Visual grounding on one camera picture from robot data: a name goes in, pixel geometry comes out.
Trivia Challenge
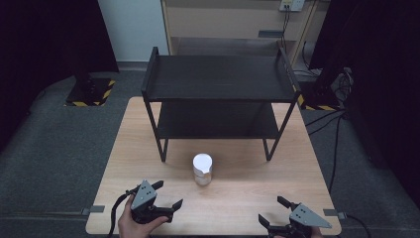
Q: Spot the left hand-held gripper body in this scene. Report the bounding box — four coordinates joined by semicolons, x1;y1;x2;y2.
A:
130;178;175;225

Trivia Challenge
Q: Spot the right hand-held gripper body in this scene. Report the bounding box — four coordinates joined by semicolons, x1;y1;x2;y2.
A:
267;201;333;238

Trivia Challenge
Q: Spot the person's right hand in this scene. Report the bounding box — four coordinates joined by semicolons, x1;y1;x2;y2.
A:
308;226;325;238

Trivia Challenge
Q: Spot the person's left hand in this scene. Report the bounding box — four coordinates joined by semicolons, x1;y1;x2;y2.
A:
117;193;169;238

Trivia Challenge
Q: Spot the white-lidded clear jar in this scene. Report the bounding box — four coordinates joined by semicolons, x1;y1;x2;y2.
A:
192;153;214;186

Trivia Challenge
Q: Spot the black stand base striped tape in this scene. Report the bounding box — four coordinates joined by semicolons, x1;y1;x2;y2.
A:
296;81;346;112
63;76;117;108

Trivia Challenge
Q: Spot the black two-tier shelf rack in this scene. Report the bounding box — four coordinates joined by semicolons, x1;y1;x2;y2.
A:
141;46;302;163

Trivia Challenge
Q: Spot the black curtain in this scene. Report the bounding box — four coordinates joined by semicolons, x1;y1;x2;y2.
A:
0;0;120;152
309;0;420;210

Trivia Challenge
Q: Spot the light wooden cabinet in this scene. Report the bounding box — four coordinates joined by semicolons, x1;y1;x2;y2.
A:
160;0;331;68

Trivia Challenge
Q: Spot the grey table bracket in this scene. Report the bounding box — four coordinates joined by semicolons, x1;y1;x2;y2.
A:
81;204;106;216
322;208;348;221

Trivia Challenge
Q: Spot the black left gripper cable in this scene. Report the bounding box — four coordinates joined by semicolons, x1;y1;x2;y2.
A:
107;187;140;238

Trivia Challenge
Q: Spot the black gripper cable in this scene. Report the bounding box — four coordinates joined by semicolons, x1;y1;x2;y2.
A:
345;213;373;238
107;187;140;238

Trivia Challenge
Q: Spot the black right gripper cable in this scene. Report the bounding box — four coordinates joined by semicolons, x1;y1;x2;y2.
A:
345;213;373;238

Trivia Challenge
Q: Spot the black floor cable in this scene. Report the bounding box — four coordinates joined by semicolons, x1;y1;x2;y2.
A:
304;109;347;137
328;112;345;194

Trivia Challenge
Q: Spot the black plugged power cable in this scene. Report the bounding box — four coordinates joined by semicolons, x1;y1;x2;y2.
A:
280;4;292;53

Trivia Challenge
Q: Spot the white wall socket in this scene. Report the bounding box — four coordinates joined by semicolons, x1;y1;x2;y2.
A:
279;0;306;13

